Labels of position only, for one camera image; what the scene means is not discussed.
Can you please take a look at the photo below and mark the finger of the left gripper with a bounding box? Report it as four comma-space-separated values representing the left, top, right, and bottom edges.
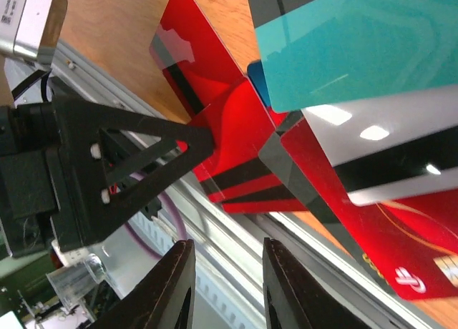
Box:
53, 96, 214, 251

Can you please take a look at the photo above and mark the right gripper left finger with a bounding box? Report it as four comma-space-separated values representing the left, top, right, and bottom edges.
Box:
90, 240, 196, 329

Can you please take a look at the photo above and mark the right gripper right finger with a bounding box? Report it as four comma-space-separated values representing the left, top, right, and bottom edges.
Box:
263, 237, 368, 329

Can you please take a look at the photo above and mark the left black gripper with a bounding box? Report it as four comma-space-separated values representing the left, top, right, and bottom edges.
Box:
0, 78, 108, 260

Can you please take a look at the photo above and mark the red card with chip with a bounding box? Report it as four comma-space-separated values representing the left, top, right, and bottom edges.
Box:
259, 119, 457, 300

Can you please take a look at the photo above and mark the red card bottom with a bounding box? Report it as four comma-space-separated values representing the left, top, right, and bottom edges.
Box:
176, 77, 305, 213

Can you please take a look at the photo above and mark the white card under teal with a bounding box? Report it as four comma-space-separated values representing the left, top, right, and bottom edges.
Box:
302, 84, 457, 206

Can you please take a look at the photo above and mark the teal card left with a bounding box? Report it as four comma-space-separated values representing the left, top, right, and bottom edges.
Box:
248, 0, 457, 112

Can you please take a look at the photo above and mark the grey slotted cable duct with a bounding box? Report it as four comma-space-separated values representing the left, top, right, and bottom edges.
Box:
135, 207, 268, 329

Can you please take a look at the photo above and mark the aluminium rail frame front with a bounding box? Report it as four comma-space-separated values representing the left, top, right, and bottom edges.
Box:
52, 40, 444, 328

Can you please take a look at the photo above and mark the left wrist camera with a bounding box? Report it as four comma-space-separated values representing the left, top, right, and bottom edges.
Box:
1, 0, 68, 65

